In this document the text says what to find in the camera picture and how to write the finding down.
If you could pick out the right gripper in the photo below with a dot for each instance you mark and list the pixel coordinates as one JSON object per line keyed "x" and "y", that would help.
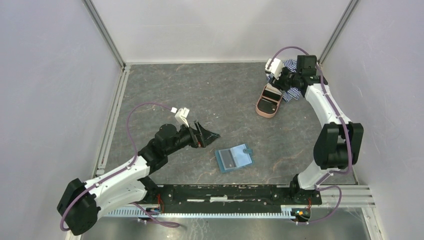
{"x": 278, "y": 83}

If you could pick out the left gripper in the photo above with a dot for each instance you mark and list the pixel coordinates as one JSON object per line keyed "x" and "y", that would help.
{"x": 201, "y": 137}

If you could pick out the pink card box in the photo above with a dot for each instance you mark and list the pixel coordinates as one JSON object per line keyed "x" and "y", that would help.
{"x": 269, "y": 101}

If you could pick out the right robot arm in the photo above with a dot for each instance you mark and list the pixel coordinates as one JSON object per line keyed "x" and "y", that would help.
{"x": 337, "y": 147}

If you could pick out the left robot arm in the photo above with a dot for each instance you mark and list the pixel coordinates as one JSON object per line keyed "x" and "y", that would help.
{"x": 84, "y": 202}

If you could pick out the striped blue white cloth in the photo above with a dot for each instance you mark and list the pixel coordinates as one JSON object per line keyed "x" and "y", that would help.
{"x": 293, "y": 89}

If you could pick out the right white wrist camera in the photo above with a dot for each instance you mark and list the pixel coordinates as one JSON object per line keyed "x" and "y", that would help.
{"x": 274, "y": 67}

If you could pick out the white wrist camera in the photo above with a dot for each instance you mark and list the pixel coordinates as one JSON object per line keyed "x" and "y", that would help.
{"x": 181, "y": 114}
{"x": 274, "y": 67}

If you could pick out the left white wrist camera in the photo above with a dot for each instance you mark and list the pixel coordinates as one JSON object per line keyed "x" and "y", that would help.
{"x": 181, "y": 114}

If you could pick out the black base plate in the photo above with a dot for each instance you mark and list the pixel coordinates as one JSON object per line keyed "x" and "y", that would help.
{"x": 228, "y": 199}

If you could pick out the light blue cable duct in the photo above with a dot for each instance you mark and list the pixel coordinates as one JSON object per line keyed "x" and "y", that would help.
{"x": 135, "y": 212}

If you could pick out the aluminium frame rail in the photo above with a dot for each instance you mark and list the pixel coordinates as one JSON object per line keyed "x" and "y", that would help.
{"x": 344, "y": 196}

